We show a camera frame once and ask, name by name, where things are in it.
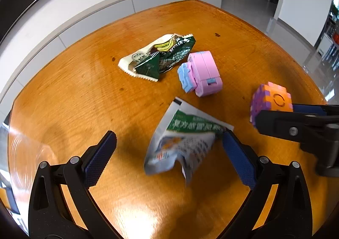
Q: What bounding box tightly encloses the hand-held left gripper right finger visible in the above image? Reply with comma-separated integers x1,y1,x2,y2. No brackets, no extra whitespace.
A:
222,131,312,239

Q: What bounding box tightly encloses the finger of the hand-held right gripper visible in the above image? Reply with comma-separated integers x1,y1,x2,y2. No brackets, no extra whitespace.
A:
292,103,339,117
256,110,339,177

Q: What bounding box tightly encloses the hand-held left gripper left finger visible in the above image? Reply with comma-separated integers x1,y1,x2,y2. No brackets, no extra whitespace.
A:
28,130,118,239

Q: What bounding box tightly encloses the colourful puzzle cube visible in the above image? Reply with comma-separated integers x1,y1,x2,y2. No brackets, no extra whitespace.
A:
250,82,294,129

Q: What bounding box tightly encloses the grey green paper sachet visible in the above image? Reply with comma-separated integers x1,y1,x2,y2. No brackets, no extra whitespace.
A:
144,97,235,186

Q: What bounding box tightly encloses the clear plastic bag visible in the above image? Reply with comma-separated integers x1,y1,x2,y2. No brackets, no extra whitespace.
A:
0,122,57,215

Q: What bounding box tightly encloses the pink and blue block toy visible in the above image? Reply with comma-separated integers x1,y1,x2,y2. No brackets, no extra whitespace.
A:
177,51,223,98

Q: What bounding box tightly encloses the green snack wrapper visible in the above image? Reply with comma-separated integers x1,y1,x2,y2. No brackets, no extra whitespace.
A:
118,33,197,83

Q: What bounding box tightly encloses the white low cabinet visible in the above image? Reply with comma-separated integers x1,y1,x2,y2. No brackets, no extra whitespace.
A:
0,0,198,102

